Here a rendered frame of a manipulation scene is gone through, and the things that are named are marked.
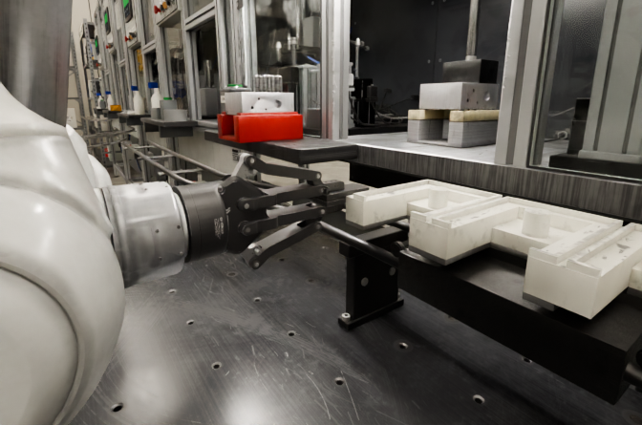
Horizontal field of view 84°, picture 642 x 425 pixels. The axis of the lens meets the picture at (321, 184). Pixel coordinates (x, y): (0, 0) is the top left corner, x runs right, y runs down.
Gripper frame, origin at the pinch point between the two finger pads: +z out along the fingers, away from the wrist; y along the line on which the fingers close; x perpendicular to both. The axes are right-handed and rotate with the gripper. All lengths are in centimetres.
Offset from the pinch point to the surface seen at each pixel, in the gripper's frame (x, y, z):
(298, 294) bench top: 11.6, -19.8, 0.4
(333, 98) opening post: 28.7, 12.1, 20.8
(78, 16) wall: 760, 156, 24
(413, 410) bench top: -14.9, -19.8, -2.2
